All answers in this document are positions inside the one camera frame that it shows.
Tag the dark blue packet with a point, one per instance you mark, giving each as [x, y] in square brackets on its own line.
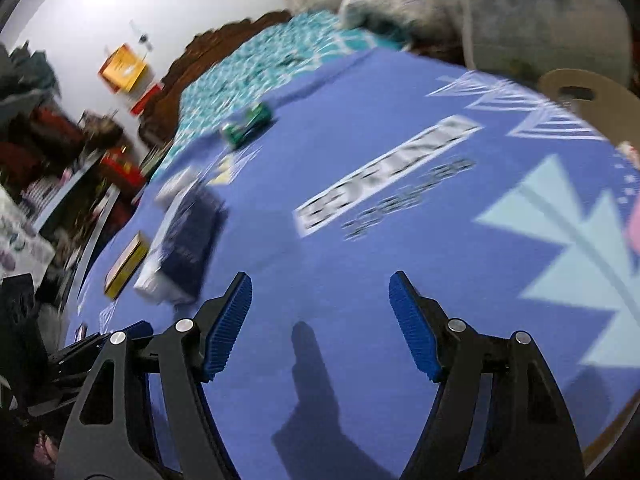
[187, 245]

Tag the yellow cardboard box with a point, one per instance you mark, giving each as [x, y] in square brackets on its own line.
[122, 67]

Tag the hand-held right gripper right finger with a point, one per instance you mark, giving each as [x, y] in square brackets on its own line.
[415, 325]

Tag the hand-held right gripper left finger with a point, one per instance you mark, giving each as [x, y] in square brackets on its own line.
[227, 325]

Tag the dark red hanging clothes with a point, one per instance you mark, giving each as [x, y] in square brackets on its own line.
[40, 135]

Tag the grey plush blanket bundle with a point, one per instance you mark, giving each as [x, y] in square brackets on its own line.
[525, 15]

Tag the teal patterned bedsheet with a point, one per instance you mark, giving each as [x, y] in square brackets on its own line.
[240, 70]

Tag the pile of dark bags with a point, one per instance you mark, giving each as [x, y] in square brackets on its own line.
[27, 75]

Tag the grey metal shelf rack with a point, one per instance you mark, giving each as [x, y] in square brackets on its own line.
[75, 195]

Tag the white printed cloth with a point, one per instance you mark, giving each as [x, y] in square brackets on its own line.
[22, 240]

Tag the red gift bag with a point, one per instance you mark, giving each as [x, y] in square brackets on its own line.
[122, 170]

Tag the wall hook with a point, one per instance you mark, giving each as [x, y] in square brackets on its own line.
[142, 37]

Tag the brown wooden headboard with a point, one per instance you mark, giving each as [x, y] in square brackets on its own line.
[170, 90]

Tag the red and white box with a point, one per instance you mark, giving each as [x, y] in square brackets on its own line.
[147, 99]

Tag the white packet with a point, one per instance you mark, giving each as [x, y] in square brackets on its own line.
[176, 186]

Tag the tan wooden stool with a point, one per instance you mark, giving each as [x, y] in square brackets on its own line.
[605, 115]

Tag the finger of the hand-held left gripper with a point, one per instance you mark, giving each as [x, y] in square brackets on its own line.
[72, 371]
[137, 329]

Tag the blue printed blanket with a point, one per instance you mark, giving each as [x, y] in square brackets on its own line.
[350, 260]

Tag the brown woven bag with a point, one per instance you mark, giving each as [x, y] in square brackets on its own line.
[102, 127]

